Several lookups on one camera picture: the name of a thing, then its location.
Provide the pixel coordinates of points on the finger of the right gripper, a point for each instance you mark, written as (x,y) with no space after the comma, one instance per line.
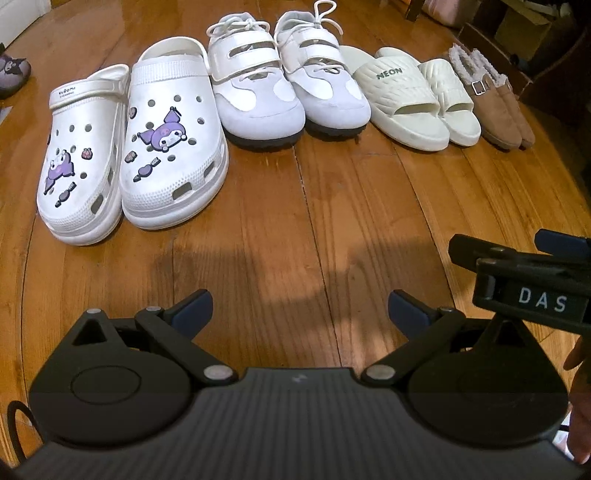
(562,245)
(477,255)

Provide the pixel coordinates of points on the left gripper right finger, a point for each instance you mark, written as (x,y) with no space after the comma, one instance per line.
(428,331)

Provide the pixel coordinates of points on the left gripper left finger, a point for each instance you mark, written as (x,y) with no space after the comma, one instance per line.
(173,330)

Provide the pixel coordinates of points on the tan fleece boot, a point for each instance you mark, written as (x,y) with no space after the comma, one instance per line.
(497,124)
(505,90)

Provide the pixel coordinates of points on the white clog with charms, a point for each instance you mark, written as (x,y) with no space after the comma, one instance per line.
(175,157)

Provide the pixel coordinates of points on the white lace sneaker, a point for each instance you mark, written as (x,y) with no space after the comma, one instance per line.
(334,104)
(257,105)

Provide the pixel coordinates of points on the person's right hand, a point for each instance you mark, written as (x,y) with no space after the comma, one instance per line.
(579,442)

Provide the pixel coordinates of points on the open cardboard box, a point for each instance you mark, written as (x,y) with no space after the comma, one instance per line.
(528,26)

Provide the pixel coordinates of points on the pink bag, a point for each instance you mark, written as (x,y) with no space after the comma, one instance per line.
(451,13)

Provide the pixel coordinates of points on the purple clog near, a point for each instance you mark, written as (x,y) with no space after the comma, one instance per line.
(14,73)

